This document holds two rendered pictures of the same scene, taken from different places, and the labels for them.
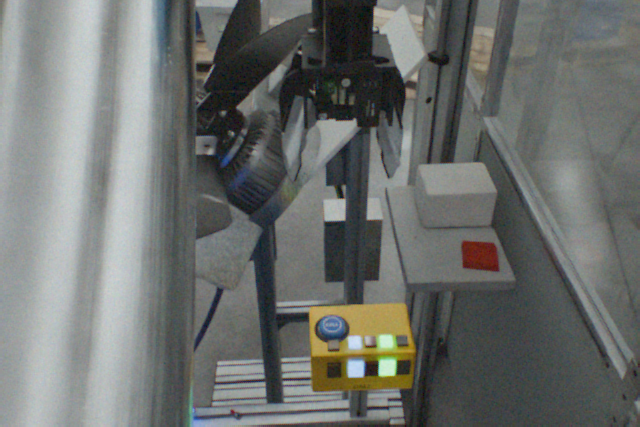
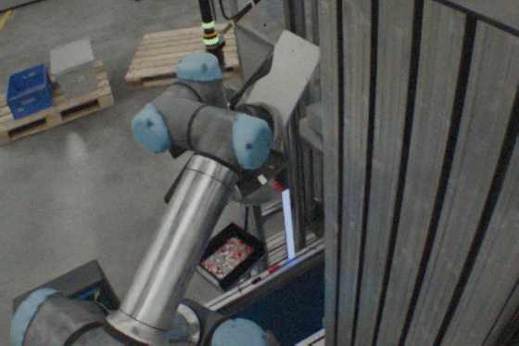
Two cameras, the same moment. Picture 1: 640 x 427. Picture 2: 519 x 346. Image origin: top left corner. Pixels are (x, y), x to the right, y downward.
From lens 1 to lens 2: 80 cm
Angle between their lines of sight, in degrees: 19
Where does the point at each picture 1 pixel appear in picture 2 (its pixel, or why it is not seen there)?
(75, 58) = not seen: hidden behind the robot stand
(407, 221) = (313, 137)
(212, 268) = (259, 194)
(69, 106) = not seen: hidden behind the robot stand
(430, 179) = (318, 110)
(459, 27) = (301, 32)
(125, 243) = not seen: hidden behind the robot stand
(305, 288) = (227, 213)
